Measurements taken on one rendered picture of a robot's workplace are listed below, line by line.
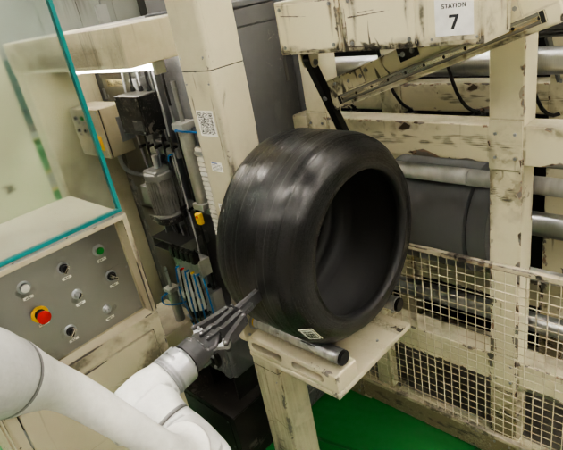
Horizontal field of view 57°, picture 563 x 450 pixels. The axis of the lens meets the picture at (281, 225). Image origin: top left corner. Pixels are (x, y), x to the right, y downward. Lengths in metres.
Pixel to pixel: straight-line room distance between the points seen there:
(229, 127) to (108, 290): 0.68
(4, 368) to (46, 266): 1.04
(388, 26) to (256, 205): 0.53
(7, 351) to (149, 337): 1.24
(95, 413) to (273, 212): 0.59
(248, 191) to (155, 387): 0.50
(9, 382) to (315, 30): 1.15
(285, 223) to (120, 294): 0.80
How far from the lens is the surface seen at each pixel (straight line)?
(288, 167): 1.24
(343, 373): 1.47
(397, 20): 1.34
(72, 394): 0.83
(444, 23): 1.28
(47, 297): 1.71
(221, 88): 1.45
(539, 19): 1.35
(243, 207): 1.27
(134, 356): 1.86
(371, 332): 1.68
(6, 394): 0.67
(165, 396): 1.11
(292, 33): 1.55
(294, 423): 2.05
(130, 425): 0.90
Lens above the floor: 1.83
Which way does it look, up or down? 25 degrees down
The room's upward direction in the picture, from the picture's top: 11 degrees counter-clockwise
